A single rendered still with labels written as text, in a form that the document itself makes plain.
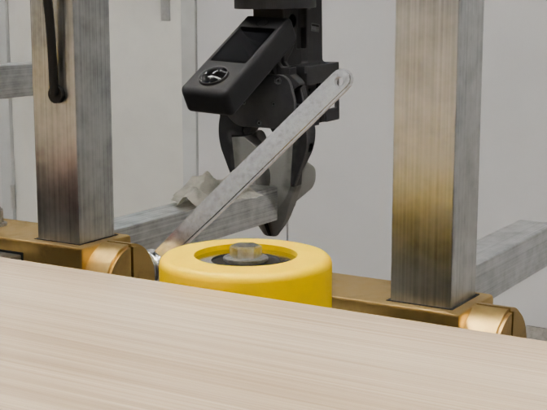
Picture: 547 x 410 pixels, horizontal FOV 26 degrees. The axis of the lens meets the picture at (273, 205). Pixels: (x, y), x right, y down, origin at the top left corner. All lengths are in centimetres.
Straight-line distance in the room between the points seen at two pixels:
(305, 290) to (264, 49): 49
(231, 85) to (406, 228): 35
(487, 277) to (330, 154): 294
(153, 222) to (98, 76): 17
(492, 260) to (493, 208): 268
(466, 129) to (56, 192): 27
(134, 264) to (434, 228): 22
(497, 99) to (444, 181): 283
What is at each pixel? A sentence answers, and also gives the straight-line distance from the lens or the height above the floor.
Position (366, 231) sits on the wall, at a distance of 369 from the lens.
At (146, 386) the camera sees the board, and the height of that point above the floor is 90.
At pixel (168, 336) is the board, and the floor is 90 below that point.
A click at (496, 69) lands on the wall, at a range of 344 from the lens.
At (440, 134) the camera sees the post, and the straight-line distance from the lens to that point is 61.
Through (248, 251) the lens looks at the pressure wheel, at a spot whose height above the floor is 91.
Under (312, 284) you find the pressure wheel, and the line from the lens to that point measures 52.
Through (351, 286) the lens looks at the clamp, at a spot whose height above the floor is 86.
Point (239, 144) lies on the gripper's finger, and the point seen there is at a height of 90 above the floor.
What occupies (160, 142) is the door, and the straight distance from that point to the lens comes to 414.
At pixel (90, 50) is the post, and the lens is 75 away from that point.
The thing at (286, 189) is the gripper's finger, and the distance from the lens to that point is 102.
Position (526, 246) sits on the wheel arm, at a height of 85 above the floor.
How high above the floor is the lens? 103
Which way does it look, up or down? 10 degrees down
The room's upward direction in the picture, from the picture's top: straight up
